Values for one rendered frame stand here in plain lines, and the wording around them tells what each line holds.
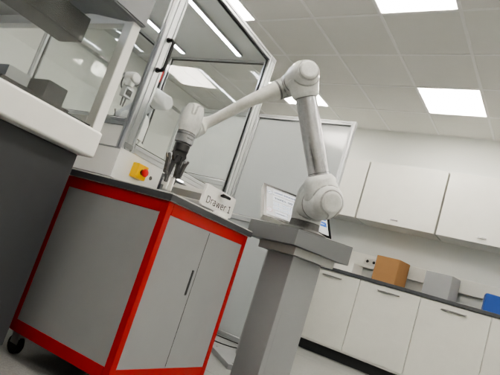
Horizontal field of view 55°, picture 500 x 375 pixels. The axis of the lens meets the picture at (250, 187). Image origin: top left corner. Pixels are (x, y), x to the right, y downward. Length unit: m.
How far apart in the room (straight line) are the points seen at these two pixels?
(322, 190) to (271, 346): 0.77
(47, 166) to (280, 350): 1.34
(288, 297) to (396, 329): 2.74
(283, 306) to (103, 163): 1.09
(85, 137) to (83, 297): 0.58
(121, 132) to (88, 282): 0.79
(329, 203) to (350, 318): 3.05
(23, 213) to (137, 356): 0.64
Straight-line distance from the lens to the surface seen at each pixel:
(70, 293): 1.93
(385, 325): 5.01
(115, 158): 2.31
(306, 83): 2.26
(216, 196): 2.42
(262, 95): 2.41
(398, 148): 6.19
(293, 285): 2.35
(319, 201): 2.17
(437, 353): 4.89
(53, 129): 1.77
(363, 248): 5.93
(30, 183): 1.83
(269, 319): 2.34
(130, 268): 1.75
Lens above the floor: 0.58
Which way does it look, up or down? 10 degrees up
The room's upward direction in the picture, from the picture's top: 18 degrees clockwise
